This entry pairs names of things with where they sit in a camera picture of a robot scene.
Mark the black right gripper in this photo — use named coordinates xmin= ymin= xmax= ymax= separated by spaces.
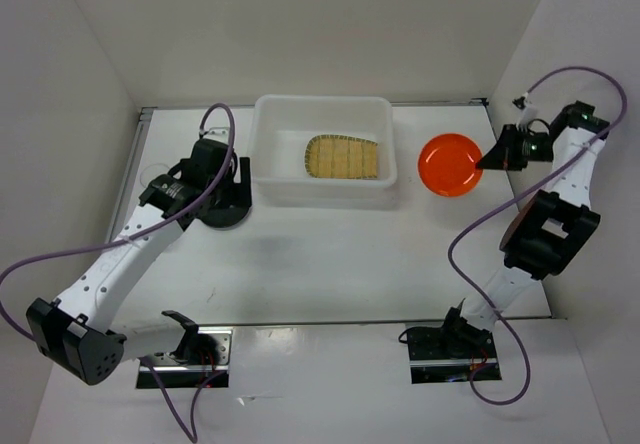
xmin=476 ymin=124 xmax=555 ymax=171

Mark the black round dish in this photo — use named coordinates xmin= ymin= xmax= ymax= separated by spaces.
xmin=198 ymin=206 xmax=251 ymax=229

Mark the orange plastic plate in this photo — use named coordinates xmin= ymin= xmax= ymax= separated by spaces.
xmin=417 ymin=133 xmax=483 ymax=198

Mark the woven bamboo tray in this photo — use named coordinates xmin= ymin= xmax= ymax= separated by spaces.
xmin=304 ymin=134 xmax=378 ymax=180

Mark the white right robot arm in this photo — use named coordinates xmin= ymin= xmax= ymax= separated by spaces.
xmin=438 ymin=101 xmax=609 ymax=357

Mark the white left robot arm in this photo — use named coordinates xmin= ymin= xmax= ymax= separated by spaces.
xmin=26 ymin=138 xmax=252 ymax=385

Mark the clear plastic bin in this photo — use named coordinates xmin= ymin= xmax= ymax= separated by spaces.
xmin=248 ymin=95 xmax=398 ymax=210

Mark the clear plastic cup far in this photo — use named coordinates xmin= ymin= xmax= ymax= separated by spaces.
xmin=140 ymin=163 xmax=168 ymax=187

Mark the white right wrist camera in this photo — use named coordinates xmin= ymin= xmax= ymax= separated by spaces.
xmin=512 ymin=92 xmax=538 ymax=130

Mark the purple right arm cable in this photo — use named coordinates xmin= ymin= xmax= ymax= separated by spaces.
xmin=447 ymin=66 xmax=629 ymax=405

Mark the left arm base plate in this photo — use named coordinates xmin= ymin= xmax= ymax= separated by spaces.
xmin=146 ymin=326 xmax=234 ymax=389

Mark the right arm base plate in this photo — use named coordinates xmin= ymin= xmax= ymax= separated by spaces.
xmin=398 ymin=325 xmax=502 ymax=384

